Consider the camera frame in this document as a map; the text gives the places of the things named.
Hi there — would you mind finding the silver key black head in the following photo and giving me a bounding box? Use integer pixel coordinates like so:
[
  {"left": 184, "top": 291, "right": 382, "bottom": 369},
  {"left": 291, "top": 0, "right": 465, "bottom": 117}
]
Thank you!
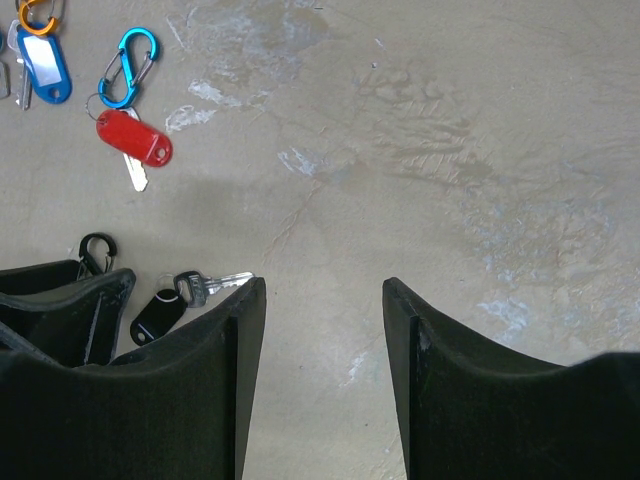
[{"left": 0, "top": 61, "right": 10, "bottom": 99}]

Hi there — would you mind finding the silver key black tag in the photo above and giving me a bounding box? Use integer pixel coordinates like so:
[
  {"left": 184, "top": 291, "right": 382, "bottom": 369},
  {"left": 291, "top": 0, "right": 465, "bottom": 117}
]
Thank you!
[{"left": 173, "top": 270, "right": 254, "bottom": 308}]

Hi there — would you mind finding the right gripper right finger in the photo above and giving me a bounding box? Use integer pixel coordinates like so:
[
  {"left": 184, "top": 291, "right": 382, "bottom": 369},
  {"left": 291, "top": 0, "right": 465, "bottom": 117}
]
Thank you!
[{"left": 382, "top": 278, "right": 639, "bottom": 479}]

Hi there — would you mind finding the black S carabiner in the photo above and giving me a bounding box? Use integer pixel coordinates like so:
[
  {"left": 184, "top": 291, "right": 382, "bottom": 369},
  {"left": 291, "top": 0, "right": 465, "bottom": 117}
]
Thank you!
[{"left": 78, "top": 232, "right": 118, "bottom": 278}]

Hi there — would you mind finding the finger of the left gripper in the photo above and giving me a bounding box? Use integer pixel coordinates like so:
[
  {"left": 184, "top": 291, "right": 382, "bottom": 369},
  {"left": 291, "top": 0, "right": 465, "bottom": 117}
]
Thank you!
[
  {"left": 1, "top": 260, "right": 85, "bottom": 300},
  {"left": 1, "top": 268, "right": 136, "bottom": 368}
]

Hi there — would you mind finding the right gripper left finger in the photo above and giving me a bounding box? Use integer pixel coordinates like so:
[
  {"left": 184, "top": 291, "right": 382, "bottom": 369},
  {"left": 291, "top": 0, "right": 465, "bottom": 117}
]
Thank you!
[{"left": 1, "top": 277, "right": 267, "bottom": 479}]

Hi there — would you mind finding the blue S carabiner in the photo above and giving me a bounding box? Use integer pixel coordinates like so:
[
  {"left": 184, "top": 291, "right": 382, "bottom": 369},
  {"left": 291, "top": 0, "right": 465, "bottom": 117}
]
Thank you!
[{"left": 97, "top": 27, "right": 160, "bottom": 109}]

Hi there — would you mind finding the silver key red tag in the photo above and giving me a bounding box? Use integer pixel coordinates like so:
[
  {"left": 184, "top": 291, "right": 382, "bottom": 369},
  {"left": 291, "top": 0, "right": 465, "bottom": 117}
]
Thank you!
[{"left": 119, "top": 107, "right": 150, "bottom": 193}]

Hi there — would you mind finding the orange S carabiner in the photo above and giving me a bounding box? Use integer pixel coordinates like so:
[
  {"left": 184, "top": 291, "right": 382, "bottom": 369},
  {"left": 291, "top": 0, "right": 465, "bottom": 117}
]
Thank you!
[{"left": 15, "top": 0, "right": 65, "bottom": 37}]

